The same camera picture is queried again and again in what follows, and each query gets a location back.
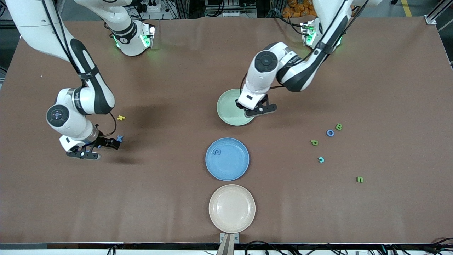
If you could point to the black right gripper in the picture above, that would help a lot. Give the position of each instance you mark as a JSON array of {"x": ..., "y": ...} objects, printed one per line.
[{"x": 103, "y": 139}]

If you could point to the blue foam letter c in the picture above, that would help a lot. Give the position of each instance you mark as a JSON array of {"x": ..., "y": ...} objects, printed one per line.
[{"x": 213, "y": 152}]

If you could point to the green foam letter B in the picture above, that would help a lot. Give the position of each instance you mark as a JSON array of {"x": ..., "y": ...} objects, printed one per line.
[{"x": 338, "y": 126}]

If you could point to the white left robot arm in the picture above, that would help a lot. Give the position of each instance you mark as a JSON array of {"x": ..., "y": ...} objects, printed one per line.
[{"x": 300, "y": 71}]

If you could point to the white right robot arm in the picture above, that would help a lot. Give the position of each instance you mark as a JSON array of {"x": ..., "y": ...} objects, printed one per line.
[{"x": 39, "y": 35}]

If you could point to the brown table cover sheet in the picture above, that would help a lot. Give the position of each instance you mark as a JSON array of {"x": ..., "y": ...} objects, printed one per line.
[{"x": 177, "y": 212}]

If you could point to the blue plate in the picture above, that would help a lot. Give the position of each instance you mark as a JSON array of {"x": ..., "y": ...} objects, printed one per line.
[{"x": 230, "y": 164}]

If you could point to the light green plate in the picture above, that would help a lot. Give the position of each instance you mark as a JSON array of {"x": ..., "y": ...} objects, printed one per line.
[{"x": 228, "y": 109}]

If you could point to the beige plate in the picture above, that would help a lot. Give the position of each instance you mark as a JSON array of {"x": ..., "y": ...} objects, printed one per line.
[{"x": 231, "y": 208}]

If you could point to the power strip with black plugs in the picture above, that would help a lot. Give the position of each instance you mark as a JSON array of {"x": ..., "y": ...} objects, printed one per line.
[{"x": 150, "y": 6}]

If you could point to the white power strip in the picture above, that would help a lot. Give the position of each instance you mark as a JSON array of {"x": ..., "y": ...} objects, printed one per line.
[{"x": 235, "y": 14}]

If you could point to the blue foam letter O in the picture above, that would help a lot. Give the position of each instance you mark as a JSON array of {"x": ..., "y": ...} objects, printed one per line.
[{"x": 327, "y": 133}]

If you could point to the orange mesh bag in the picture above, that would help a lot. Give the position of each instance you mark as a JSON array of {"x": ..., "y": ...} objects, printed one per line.
[{"x": 299, "y": 7}]

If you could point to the grey metal bracket post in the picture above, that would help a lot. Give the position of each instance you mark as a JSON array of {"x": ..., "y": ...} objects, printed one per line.
[{"x": 229, "y": 238}]

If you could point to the aluminium frame bar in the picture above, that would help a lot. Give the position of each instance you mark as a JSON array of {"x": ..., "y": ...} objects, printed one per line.
[{"x": 430, "y": 20}]

